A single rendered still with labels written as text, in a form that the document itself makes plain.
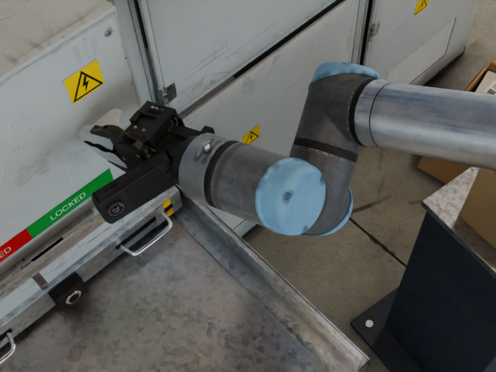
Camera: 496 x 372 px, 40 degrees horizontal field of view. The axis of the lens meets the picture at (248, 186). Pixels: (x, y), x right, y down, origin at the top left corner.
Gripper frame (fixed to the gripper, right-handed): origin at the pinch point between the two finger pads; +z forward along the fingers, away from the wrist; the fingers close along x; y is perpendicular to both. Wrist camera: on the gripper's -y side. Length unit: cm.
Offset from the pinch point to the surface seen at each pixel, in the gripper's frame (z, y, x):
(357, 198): 17, 83, -122
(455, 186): -32, 53, -58
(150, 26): 15.6, 31.3, -7.4
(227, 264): -7.1, 7.7, -40.5
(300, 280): 19, 47, -122
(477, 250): -42, 40, -60
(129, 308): 3.3, -8.8, -38.2
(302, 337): -26, 3, -45
